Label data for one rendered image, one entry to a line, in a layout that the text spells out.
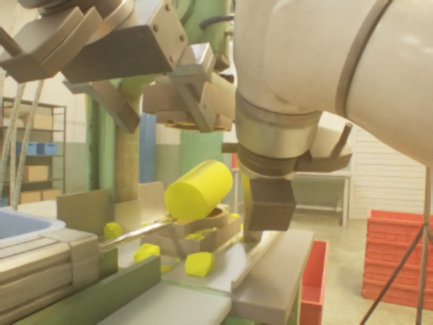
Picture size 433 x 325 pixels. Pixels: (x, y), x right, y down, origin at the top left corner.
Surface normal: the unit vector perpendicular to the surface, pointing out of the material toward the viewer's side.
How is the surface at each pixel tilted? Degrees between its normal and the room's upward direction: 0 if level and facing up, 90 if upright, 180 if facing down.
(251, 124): 118
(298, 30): 112
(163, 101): 90
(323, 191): 90
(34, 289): 90
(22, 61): 146
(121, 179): 90
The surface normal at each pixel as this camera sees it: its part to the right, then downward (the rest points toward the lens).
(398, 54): -0.74, -0.05
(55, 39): 0.76, 0.36
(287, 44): -0.65, 0.47
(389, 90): -0.84, 0.33
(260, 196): 0.04, -0.74
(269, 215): 0.01, 0.67
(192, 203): -0.38, 0.30
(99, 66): -0.24, 0.84
